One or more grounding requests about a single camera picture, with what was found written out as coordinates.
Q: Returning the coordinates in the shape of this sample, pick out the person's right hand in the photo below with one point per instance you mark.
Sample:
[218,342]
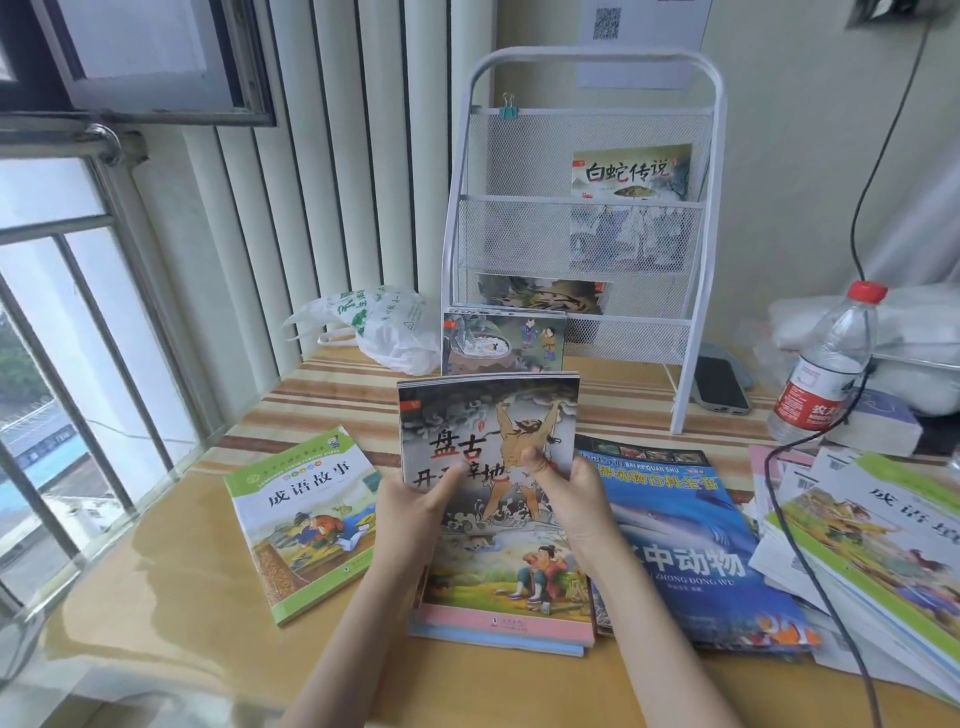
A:
[585,517]

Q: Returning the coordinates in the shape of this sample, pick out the person's left hand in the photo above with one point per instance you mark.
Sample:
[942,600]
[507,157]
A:
[401,525]

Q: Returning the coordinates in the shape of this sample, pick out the person's left thumb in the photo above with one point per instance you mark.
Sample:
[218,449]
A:
[448,482]

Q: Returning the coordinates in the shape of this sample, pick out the person's right thumb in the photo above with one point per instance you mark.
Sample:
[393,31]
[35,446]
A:
[545,463]

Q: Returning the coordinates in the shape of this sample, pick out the grey giant figure picture book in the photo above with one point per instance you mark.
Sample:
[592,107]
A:
[480,427]

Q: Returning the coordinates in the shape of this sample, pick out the person's right forearm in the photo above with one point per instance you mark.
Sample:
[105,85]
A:
[660,660]

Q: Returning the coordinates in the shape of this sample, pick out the person's left forearm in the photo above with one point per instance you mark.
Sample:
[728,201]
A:
[352,652]

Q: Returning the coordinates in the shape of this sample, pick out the pink-edged picture book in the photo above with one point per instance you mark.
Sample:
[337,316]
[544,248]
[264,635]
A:
[502,592]

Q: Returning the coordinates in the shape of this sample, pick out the striped brown table mat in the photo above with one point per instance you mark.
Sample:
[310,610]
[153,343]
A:
[345,405]

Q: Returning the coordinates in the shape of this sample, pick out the picture book with children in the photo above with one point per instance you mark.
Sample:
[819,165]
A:
[499,341]

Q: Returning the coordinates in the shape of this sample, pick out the white metal mesh book rack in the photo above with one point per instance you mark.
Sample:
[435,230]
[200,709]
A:
[592,315]

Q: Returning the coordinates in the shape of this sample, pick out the white and green plastic bag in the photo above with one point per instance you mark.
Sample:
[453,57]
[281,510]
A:
[382,330]

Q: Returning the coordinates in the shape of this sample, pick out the blue sea animal book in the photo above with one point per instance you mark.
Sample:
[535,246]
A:
[690,547]

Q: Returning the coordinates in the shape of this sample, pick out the thin light blue book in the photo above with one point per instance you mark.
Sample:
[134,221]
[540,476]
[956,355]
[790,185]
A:
[487,646]

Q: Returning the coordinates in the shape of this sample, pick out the dark illustrated picture book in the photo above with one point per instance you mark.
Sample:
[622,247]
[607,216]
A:
[544,292]

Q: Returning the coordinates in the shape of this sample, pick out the black smartphone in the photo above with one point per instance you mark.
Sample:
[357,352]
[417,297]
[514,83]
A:
[720,384]

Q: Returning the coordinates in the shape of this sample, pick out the clear red-capped water bottle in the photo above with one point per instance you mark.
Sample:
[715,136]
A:
[821,375]

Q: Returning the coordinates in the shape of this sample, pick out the snake legend picture book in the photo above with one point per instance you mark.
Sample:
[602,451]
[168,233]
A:
[630,174]

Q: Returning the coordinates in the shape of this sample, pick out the pile of assorted books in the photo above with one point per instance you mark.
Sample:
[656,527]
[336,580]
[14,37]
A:
[840,622]

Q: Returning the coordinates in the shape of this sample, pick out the thick white book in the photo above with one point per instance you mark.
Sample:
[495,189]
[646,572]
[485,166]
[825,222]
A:
[881,427]

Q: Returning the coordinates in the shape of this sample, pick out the white vertical blinds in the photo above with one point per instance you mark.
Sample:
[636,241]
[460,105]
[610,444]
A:
[330,165]

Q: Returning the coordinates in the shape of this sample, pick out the large green-bordered story book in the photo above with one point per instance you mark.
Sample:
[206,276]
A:
[885,555]

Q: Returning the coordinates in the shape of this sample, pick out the blue binder clip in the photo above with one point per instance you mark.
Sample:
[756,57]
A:
[509,109]

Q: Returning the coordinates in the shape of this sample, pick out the white plastic packing bag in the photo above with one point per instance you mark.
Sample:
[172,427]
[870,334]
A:
[922,330]

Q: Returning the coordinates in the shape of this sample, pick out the metal window guard bars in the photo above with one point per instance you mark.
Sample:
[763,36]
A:
[82,300]

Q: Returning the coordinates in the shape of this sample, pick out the white paper notice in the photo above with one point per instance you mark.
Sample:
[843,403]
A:
[645,45]

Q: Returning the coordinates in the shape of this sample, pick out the dark framed window sash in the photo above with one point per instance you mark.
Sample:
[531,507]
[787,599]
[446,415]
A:
[150,60]

